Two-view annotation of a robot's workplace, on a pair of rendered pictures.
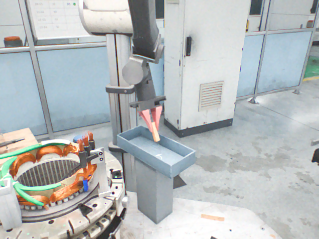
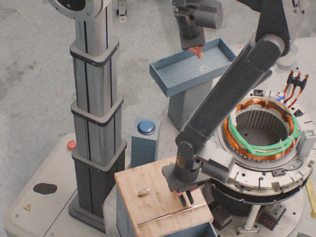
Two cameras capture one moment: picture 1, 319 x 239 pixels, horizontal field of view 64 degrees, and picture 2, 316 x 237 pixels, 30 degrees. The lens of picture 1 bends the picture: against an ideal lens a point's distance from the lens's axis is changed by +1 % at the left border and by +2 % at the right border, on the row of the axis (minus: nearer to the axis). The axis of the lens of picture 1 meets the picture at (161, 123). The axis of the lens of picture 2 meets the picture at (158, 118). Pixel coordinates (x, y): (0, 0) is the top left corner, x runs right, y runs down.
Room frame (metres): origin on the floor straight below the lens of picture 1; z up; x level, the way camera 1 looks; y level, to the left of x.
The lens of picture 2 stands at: (0.53, 1.20, 2.35)
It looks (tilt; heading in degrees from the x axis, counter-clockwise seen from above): 53 degrees down; 282
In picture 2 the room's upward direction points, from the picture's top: 5 degrees clockwise
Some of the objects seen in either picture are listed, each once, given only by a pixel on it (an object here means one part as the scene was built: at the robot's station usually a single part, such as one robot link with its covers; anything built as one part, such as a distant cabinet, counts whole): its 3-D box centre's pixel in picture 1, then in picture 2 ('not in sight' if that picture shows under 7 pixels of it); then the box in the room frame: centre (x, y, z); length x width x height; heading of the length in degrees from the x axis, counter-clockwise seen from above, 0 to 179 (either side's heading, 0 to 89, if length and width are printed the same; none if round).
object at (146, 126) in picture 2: (79, 138); (146, 126); (0.76, 0.28, 1.04); 0.04 x 0.04 x 0.01
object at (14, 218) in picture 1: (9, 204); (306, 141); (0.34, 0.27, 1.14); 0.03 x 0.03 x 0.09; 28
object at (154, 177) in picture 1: (154, 179); (190, 91); (0.69, 0.02, 0.92); 0.25 x 0.11 x 0.28; 45
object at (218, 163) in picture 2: not in sight; (209, 152); (0.57, 0.48, 1.30); 0.11 x 0.09 x 0.12; 169
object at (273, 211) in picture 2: not in sight; (275, 206); (0.35, 0.30, 0.85); 0.06 x 0.04 x 0.05; 70
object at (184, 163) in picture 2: not in sight; (192, 154); (0.60, 0.48, 1.26); 0.07 x 0.06 x 0.07; 169
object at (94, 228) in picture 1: (93, 230); not in sight; (0.36, 0.13, 1.06); 0.02 x 0.02 x 0.01; 48
